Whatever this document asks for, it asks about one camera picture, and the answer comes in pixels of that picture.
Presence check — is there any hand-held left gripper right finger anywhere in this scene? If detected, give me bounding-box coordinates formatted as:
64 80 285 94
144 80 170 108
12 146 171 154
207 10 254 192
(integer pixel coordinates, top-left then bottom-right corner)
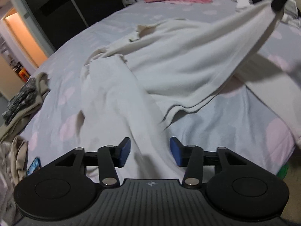
170 137 246 189

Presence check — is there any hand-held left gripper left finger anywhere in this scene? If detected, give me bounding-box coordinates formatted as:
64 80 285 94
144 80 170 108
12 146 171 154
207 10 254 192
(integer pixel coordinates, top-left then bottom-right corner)
55 137 131 188

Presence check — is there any white sweater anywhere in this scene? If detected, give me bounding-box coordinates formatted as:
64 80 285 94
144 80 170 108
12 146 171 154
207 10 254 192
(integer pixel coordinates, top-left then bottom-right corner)
79 0 301 184

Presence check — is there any folded white shirt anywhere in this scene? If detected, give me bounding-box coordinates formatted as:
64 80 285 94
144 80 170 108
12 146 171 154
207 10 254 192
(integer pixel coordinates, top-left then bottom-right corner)
232 0 252 12

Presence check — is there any bed with dotted grey sheet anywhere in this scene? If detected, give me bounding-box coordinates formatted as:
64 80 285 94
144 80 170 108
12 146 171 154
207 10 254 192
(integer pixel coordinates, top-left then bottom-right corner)
0 0 301 193

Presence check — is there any smartphone with lit screen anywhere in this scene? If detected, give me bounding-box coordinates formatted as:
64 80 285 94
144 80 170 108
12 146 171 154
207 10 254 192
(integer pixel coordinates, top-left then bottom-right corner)
26 157 42 176

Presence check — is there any beige garment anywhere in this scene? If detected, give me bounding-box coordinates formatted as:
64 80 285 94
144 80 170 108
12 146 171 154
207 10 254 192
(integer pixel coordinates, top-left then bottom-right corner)
0 73 51 142

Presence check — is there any olive ribbed garment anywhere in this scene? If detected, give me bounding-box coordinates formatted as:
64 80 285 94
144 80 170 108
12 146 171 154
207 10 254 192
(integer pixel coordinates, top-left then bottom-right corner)
11 135 30 186

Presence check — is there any green object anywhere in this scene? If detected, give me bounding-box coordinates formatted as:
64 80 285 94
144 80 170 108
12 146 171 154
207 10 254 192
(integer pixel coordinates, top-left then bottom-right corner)
277 165 289 177

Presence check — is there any pale cream garment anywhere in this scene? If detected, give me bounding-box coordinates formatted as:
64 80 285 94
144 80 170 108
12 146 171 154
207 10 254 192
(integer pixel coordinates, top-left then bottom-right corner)
0 141 17 226

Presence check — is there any orange-lit door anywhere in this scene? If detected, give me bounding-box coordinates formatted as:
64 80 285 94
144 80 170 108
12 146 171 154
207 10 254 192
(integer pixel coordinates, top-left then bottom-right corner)
0 7 49 76

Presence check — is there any black wardrobe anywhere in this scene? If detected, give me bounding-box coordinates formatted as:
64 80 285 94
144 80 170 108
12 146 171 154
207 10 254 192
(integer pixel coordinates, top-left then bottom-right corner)
17 0 156 52

